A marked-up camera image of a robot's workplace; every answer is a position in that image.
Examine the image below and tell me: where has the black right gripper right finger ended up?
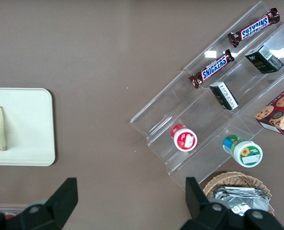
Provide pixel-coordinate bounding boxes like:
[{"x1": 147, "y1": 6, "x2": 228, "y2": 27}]
[{"x1": 180, "y1": 177, "x2": 247, "y2": 230}]

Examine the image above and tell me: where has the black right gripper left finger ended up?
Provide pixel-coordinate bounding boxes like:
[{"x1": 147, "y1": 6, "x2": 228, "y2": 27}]
[{"x1": 5, "y1": 177, "x2": 79, "y2": 230}]

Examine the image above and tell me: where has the light wicker basket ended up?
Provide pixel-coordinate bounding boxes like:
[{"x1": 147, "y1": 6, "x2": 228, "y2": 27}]
[{"x1": 203, "y1": 171, "x2": 275, "y2": 216}]

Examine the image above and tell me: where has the cream plastic tray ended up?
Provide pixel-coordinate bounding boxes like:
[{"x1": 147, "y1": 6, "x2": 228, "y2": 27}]
[{"x1": 0, "y1": 87, "x2": 56, "y2": 167}]

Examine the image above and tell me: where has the foil wrapped packet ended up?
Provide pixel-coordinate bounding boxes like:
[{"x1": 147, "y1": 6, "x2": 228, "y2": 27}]
[
  {"x1": 212, "y1": 191, "x2": 272, "y2": 217},
  {"x1": 216, "y1": 186, "x2": 260, "y2": 195}
]

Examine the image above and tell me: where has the clear acrylic bottle rack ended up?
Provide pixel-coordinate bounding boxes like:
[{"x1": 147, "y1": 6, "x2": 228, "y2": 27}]
[{"x1": 0, "y1": 203, "x2": 25, "y2": 215}]

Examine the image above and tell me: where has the red lidded yogurt cup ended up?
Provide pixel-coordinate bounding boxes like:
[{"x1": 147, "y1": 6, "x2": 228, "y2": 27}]
[{"x1": 170, "y1": 124, "x2": 198, "y2": 152}]

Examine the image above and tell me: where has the green sunflower lidded cup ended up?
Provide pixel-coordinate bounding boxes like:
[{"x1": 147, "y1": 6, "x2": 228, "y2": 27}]
[{"x1": 222, "y1": 134, "x2": 263, "y2": 168}]

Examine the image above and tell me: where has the clear acrylic tiered shelf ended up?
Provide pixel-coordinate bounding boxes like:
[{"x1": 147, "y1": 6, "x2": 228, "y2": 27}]
[{"x1": 129, "y1": 0, "x2": 284, "y2": 192}]

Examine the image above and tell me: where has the small black carton box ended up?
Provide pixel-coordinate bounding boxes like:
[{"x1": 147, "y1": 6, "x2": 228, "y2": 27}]
[
  {"x1": 209, "y1": 81, "x2": 239, "y2": 111},
  {"x1": 244, "y1": 45, "x2": 284, "y2": 74}
]

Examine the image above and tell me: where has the red chocolate chip cookie box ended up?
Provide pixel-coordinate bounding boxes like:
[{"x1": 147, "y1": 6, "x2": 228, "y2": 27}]
[{"x1": 254, "y1": 82, "x2": 284, "y2": 137}]

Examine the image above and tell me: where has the Snickers chocolate bar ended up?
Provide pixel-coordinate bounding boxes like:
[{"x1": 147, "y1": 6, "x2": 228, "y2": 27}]
[
  {"x1": 227, "y1": 7, "x2": 281, "y2": 48},
  {"x1": 188, "y1": 49, "x2": 235, "y2": 90}
]

